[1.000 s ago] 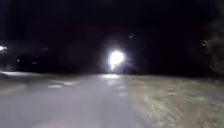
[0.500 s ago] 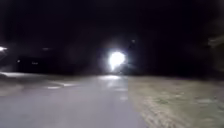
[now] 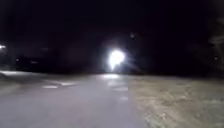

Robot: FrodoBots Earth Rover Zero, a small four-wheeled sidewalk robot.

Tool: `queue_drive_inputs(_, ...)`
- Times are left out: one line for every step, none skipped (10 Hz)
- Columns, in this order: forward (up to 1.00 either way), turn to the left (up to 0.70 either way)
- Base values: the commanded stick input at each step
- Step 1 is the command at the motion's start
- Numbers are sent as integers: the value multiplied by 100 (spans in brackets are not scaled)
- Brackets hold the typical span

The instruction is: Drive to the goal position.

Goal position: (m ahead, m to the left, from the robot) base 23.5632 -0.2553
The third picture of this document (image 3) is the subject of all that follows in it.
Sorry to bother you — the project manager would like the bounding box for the pale dry grass verge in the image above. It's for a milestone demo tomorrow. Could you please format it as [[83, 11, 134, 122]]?
[[127, 75, 224, 128], [0, 73, 24, 96]]

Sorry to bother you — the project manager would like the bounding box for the grey asphalt path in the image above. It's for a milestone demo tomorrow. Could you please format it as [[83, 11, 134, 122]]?
[[0, 69, 148, 128]]

